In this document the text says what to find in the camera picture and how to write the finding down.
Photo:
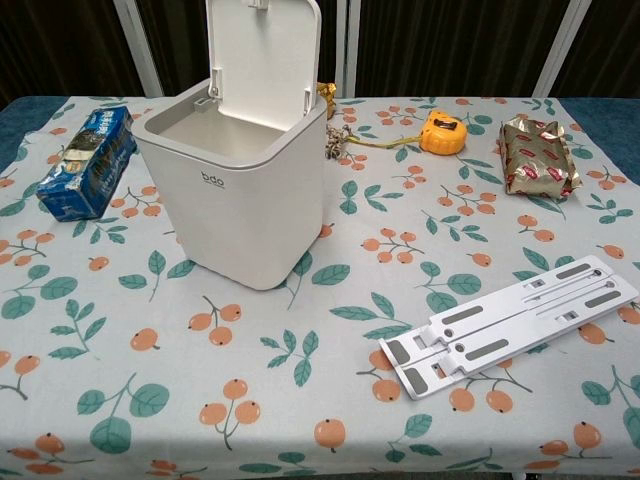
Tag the white plastic trash bin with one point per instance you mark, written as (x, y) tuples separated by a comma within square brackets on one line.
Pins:
[(240, 200)]

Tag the white plastic lid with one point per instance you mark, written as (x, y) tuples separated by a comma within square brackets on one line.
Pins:
[(265, 50)]

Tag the floral fruit print tablecloth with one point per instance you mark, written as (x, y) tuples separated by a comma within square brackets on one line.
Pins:
[(320, 350)]

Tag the small gold foil wrapper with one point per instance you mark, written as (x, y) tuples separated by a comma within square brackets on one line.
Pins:
[(328, 97)]

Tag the yellow tape measure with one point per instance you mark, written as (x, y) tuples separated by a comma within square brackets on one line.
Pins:
[(444, 132)]

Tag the white folding laptop stand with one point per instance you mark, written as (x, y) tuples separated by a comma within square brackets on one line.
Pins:
[(510, 322)]

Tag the gold foil snack bag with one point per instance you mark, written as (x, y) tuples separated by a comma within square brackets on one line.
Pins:
[(537, 157)]

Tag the blue cookie package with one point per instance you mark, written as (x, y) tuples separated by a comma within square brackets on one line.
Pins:
[(85, 165)]

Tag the white metal frame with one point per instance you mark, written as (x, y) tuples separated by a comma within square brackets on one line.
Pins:
[(350, 45)]

